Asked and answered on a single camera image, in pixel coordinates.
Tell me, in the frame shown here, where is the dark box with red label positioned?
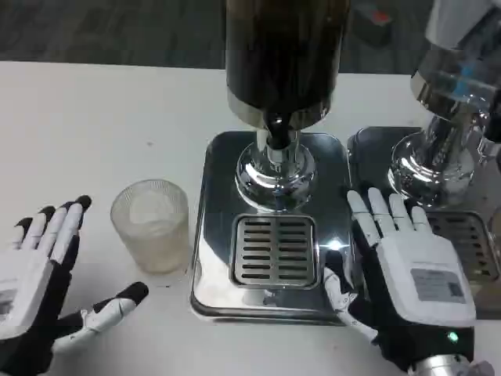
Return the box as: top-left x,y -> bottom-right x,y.
350,6 -> 398,46

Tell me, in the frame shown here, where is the clear ribbed glass cup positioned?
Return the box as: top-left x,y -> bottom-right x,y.
110,179 -> 192,275

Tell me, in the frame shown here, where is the black dispenser tap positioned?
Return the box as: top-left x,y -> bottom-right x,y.
264,111 -> 299,151

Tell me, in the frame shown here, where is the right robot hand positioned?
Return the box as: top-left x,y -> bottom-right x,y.
321,187 -> 478,373

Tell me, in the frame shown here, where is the dark drink dispenser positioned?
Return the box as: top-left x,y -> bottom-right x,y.
224,0 -> 351,211

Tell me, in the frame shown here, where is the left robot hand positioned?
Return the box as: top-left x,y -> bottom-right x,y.
0,194 -> 150,376

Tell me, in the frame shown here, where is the clear drink dispenser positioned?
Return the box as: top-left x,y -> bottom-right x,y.
386,0 -> 501,209

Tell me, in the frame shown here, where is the steel drip grid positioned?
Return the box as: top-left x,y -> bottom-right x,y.
424,210 -> 496,284
229,214 -> 319,291

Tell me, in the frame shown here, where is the steel drip tray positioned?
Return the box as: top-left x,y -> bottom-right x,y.
346,125 -> 501,321
189,130 -> 355,326

